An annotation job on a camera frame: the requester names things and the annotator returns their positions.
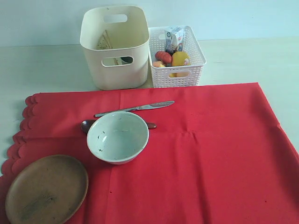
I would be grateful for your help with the fried chicken nugget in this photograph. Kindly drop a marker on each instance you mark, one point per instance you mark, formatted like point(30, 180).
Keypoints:
point(158, 64)

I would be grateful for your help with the silver table knife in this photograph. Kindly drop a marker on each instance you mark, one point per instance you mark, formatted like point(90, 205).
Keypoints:
point(142, 107)

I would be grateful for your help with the yellow cheese wedge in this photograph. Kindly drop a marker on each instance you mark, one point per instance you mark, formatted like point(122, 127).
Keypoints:
point(171, 75)

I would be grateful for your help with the stainless steel cup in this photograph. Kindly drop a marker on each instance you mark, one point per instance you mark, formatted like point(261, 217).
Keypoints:
point(126, 60)

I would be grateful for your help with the red sausage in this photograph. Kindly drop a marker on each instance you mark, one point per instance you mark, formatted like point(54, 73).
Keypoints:
point(163, 56)

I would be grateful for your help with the large cream plastic bin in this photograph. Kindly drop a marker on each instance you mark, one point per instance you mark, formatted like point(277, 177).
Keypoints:
point(128, 31)

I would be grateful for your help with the dark wooden spoon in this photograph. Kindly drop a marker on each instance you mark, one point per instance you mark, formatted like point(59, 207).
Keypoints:
point(86, 125)

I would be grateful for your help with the small milk carton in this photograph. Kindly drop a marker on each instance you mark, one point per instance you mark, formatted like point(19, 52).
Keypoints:
point(174, 38)

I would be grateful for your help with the red tablecloth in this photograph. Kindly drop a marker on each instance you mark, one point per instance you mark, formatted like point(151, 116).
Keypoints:
point(217, 156)

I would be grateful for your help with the white ceramic bowl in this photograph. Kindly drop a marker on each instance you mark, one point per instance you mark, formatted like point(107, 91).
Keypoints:
point(118, 137)

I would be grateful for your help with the brown wooden plate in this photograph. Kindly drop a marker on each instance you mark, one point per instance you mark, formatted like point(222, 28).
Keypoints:
point(48, 191)

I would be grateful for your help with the yellow lemon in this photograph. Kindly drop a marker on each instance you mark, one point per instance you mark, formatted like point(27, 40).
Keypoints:
point(180, 58)

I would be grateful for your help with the white woven plastic basket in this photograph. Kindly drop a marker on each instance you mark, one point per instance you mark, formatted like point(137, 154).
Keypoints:
point(189, 74)

